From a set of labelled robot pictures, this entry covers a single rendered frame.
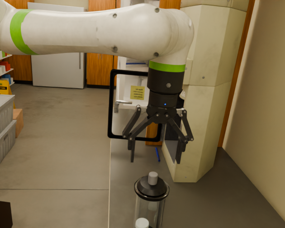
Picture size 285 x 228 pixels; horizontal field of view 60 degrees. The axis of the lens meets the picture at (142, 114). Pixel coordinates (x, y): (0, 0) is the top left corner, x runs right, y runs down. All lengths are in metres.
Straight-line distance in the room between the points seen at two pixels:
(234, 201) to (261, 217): 0.12
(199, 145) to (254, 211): 0.35
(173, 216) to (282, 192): 0.49
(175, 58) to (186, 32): 0.06
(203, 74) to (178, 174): 0.47
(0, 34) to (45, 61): 5.35
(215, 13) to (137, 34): 0.59
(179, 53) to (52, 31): 0.29
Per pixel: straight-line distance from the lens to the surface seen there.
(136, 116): 0.66
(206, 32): 1.02
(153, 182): 0.76
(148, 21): 0.47
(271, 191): 1.32
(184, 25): 0.58
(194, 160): 1.18
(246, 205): 1.21
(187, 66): 1.01
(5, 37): 0.75
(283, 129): 1.23
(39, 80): 6.24
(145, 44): 0.47
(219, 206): 1.15
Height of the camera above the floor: 1.63
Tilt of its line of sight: 20 degrees down
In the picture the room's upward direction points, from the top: 5 degrees clockwise
